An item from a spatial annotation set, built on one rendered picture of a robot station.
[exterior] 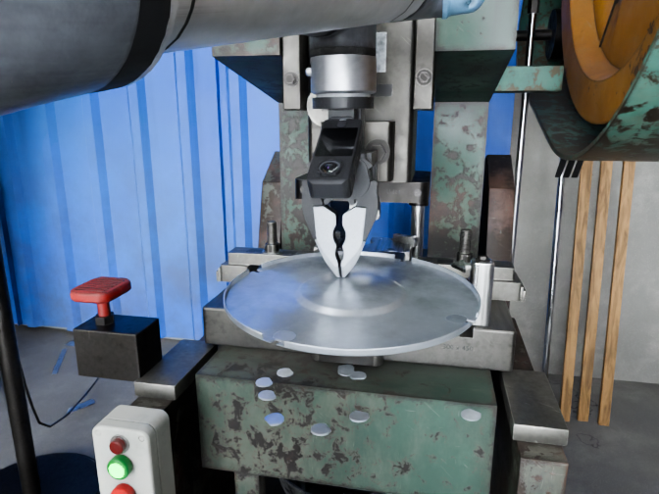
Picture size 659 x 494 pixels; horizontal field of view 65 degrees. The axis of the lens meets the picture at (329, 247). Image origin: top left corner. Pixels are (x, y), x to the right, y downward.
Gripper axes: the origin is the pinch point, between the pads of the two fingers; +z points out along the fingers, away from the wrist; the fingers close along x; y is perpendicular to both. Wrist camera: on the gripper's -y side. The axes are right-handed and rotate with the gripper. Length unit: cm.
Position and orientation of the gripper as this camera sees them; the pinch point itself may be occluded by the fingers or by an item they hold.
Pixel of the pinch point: (339, 269)
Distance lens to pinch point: 62.8
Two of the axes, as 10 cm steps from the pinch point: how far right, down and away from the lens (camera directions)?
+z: 0.1, 9.7, 2.5
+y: 2.0, -2.5, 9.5
